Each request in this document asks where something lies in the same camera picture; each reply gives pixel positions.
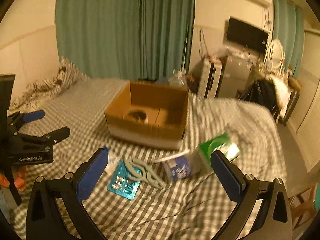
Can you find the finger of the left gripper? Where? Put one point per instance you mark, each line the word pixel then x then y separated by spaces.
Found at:
pixel 50 138
pixel 19 119

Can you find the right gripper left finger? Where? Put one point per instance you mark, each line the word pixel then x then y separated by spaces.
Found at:
pixel 44 219

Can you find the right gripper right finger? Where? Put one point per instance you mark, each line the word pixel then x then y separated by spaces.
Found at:
pixel 273 220

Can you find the teal blister pack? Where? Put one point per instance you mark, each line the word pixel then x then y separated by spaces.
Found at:
pixel 121 184

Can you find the white plastic clothes hangers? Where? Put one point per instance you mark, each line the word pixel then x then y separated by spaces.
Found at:
pixel 141 171

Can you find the green white medicine box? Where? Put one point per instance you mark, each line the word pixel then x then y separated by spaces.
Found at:
pixel 221 143

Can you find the clear cotton swab jar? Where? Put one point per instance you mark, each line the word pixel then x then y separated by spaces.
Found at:
pixel 182 167

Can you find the blue white tissue pack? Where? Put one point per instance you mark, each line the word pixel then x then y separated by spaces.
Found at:
pixel 113 161

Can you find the person's left hand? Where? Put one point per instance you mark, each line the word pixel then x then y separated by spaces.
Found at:
pixel 20 181

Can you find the patterned white duvet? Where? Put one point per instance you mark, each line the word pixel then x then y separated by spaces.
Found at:
pixel 37 93

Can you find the wooden chair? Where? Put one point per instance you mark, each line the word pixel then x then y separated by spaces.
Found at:
pixel 304 206

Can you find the striped pillow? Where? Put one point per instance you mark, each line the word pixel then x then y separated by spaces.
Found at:
pixel 68 75

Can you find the white tape roll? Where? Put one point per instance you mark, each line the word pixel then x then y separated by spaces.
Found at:
pixel 136 114

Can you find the grey checkered bed sheet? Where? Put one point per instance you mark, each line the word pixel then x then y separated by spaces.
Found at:
pixel 192 208

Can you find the white louvered wardrobe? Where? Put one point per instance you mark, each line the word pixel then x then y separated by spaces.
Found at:
pixel 304 120

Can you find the brown cardboard box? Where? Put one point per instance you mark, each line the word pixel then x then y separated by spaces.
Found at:
pixel 167 109

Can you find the chair with black jacket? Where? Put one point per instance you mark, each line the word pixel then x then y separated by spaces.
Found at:
pixel 262 92

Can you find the white puffy coat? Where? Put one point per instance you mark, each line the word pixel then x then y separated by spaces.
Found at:
pixel 283 94

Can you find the clear water jug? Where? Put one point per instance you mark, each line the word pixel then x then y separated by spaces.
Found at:
pixel 178 78

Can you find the silver mini fridge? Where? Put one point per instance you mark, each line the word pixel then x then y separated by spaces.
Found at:
pixel 234 75

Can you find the white suitcase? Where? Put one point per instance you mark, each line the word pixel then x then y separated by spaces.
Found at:
pixel 209 78

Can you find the white oval mirror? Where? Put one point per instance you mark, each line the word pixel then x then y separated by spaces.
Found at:
pixel 274 56

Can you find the green window curtain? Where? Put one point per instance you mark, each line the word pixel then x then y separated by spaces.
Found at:
pixel 288 28

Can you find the black wall television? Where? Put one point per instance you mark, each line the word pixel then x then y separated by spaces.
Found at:
pixel 247 35

